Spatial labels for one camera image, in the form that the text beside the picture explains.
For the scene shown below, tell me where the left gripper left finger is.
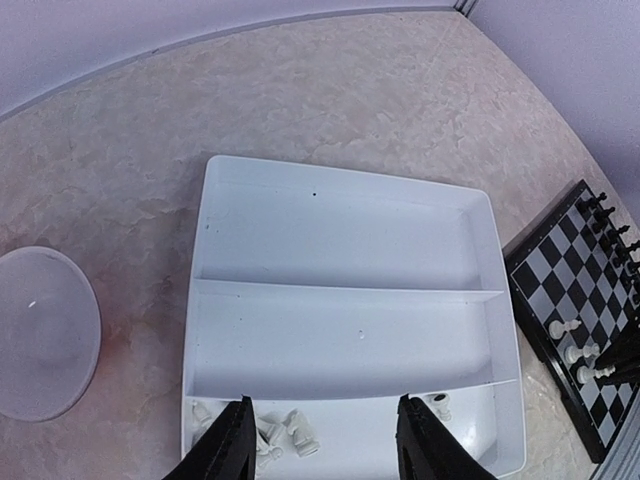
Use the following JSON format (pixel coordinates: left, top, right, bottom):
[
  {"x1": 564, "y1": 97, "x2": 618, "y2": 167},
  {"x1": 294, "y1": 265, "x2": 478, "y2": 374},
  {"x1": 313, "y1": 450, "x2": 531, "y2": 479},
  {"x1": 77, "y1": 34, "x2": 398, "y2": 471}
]
[{"x1": 172, "y1": 396, "x2": 257, "y2": 480}]

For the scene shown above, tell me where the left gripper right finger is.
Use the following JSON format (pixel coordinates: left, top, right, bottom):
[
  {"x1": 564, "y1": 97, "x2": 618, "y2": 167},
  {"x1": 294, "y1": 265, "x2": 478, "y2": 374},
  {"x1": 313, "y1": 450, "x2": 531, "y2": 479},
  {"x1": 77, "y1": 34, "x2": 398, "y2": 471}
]
[{"x1": 397, "y1": 394, "x2": 495, "y2": 480}]

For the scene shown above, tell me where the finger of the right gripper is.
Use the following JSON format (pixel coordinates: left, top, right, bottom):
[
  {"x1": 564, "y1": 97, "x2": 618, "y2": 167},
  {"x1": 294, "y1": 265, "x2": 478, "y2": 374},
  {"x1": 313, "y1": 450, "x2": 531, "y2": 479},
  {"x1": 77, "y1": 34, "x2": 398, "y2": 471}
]
[{"x1": 594, "y1": 311, "x2": 639, "y2": 385}]

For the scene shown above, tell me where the white chess piece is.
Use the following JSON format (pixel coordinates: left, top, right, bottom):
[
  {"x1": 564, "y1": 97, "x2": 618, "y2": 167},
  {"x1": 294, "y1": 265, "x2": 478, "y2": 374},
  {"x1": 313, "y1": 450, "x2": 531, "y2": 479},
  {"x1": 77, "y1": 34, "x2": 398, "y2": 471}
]
[
  {"x1": 548, "y1": 319, "x2": 582, "y2": 340},
  {"x1": 564, "y1": 344, "x2": 600, "y2": 365},
  {"x1": 576, "y1": 366, "x2": 616, "y2": 385},
  {"x1": 425, "y1": 392, "x2": 452, "y2": 422}
]

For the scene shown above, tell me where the black white chess board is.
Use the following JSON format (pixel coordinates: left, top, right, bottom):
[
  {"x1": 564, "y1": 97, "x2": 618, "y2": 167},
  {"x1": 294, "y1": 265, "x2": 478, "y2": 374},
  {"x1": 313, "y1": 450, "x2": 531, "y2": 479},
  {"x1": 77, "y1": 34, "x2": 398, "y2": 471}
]
[{"x1": 505, "y1": 181, "x2": 639, "y2": 464}]

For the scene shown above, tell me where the white divided plastic tray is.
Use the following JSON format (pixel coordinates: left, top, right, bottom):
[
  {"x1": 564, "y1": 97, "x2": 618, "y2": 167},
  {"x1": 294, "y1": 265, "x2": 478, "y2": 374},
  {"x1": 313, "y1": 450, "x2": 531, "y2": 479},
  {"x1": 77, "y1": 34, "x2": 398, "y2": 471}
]
[{"x1": 181, "y1": 155, "x2": 526, "y2": 479}]

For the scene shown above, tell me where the pile of white chess pieces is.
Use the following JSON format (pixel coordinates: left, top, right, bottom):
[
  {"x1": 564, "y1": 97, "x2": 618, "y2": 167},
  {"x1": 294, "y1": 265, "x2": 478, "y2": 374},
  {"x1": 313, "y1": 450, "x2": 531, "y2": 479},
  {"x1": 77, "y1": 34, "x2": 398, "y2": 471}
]
[{"x1": 185, "y1": 398, "x2": 320, "y2": 474}]

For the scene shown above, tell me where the white chess piece in tray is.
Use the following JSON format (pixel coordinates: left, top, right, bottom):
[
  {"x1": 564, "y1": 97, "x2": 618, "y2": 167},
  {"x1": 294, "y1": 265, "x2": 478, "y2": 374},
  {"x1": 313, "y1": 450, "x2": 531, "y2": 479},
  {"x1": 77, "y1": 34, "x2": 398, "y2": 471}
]
[{"x1": 425, "y1": 392, "x2": 452, "y2": 422}]

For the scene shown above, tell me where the row of black chess pieces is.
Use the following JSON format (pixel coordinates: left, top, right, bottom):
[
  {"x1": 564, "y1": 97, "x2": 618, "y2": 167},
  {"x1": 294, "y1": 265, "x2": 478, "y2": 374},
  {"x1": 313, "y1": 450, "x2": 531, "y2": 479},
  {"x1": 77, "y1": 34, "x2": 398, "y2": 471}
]
[{"x1": 575, "y1": 192, "x2": 639, "y2": 308}]

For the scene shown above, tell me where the orange white bowl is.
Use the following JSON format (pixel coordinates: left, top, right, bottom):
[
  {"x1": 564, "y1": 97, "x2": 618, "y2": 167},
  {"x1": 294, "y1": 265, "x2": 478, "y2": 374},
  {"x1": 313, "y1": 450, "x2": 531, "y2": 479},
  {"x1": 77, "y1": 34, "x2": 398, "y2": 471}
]
[{"x1": 1, "y1": 246, "x2": 102, "y2": 422}]

